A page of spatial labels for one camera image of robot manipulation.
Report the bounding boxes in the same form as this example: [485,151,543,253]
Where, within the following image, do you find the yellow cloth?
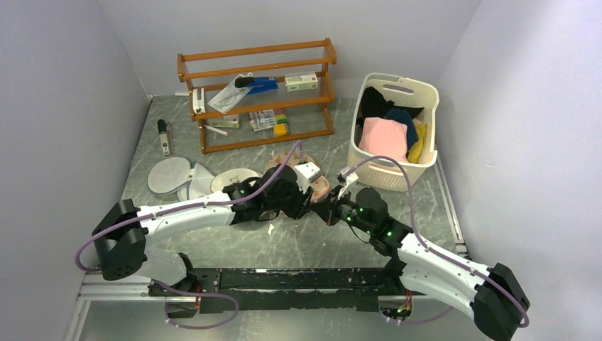
[407,124,428,163]

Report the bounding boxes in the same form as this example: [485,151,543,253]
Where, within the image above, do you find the white red pen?
[205,126,231,136]

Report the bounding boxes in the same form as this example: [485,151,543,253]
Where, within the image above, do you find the purple cable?
[74,140,305,330]
[338,156,530,327]

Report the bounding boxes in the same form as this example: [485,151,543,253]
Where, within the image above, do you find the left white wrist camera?
[293,162,322,193]

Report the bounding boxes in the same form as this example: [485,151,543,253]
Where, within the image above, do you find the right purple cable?
[338,156,530,327]

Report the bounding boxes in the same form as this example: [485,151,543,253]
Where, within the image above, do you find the highlighter marker pack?
[248,109,288,132]

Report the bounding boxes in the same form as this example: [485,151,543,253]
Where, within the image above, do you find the beige round laundry bag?
[210,168,261,192]

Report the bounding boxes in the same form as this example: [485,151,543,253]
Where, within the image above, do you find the small white box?
[206,114,241,129]

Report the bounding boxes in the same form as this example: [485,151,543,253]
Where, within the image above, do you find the clear plastic packet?
[208,72,253,114]

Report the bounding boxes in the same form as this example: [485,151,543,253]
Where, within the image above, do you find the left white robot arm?
[92,163,322,296]

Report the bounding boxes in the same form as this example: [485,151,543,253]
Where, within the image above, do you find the dark teal cloth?
[384,109,419,148]

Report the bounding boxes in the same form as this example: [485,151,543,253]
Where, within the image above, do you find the white green box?
[285,72,319,92]

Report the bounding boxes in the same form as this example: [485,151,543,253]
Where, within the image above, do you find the wooden shelf rack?
[177,38,337,154]

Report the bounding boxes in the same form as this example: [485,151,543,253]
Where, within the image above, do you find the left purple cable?
[74,140,305,330]

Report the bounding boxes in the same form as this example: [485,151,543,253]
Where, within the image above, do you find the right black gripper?
[312,185,374,235]

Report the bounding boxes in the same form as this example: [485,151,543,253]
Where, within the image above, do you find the black silver marker device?
[157,119,172,156]

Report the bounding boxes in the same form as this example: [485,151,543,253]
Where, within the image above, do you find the blue stapler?
[234,76,278,95]

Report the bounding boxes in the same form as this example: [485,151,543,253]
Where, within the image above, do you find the pink folded cloth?
[359,117,408,162]

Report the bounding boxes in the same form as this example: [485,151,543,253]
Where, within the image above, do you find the cream laundry basket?
[347,72,439,191]

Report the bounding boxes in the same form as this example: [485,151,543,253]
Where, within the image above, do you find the aluminium frame rail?
[63,268,504,341]

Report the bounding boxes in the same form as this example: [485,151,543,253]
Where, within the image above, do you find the black garment in basket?
[356,87,424,127]

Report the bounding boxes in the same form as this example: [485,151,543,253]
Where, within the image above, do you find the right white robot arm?
[311,188,530,340]

